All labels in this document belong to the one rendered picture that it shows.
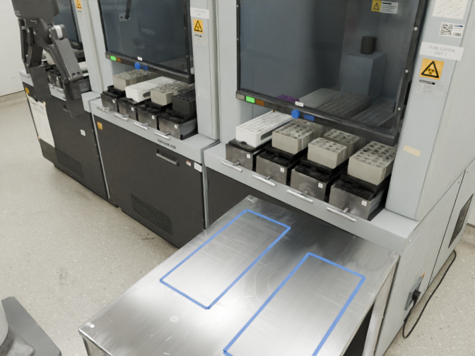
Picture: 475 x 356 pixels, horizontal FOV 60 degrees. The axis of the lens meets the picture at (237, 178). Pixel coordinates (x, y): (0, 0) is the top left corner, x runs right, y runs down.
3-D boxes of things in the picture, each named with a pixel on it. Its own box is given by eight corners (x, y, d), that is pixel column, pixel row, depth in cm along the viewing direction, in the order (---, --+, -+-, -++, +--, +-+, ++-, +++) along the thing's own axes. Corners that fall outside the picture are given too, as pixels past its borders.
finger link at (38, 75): (30, 68, 84) (27, 68, 84) (38, 101, 87) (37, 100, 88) (44, 65, 86) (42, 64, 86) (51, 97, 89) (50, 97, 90)
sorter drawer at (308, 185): (378, 126, 185) (382, 107, 181) (408, 135, 178) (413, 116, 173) (281, 193, 139) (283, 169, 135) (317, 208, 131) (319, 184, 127)
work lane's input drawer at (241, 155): (320, 110, 203) (321, 92, 198) (345, 117, 195) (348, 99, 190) (217, 164, 157) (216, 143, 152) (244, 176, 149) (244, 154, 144)
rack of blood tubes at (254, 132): (281, 119, 176) (282, 105, 173) (301, 125, 170) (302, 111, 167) (235, 142, 157) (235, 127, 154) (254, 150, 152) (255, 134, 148)
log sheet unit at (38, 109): (38, 139, 289) (25, 90, 271) (57, 150, 273) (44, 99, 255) (35, 140, 287) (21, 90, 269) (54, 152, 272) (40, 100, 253)
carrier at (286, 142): (300, 153, 145) (302, 138, 142) (297, 155, 144) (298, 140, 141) (274, 144, 152) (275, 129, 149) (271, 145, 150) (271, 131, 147)
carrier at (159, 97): (170, 106, 186) (169, 92, 183) (167, 107, 185) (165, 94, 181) (154, 99, 192) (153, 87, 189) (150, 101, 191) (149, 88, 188)
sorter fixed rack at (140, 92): (173, 85, 217) (172, 73, 214) (186, 89, 211) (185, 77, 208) (126, 99, 198) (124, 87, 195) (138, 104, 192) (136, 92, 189)
